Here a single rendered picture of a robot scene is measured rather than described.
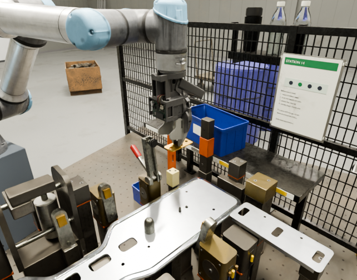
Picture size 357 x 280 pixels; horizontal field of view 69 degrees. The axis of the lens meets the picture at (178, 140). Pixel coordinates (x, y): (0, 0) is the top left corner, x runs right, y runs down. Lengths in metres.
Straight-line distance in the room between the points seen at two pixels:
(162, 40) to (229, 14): 9.61
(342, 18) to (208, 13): 4.26
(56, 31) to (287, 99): 0.85
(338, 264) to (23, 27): 1.31
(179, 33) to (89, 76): 5.24
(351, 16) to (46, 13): 9.13
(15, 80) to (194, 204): 0.77
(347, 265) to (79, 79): 5.34
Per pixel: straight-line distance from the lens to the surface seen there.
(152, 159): 0.92
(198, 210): 0.91
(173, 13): 0.62
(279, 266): 1.21
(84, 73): 5.79
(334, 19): 9.51
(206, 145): 1.10
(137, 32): 0.65
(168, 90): 0.64
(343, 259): 1.33
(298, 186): 1.05
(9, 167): 1.22
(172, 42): 0.62
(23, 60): 1.05
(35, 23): 0.70
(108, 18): 0.59
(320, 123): 1.12
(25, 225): 1.37
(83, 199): 0.88
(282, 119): 1.17
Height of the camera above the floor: 1.60
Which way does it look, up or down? 26 degrees down
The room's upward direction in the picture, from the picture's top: straight up
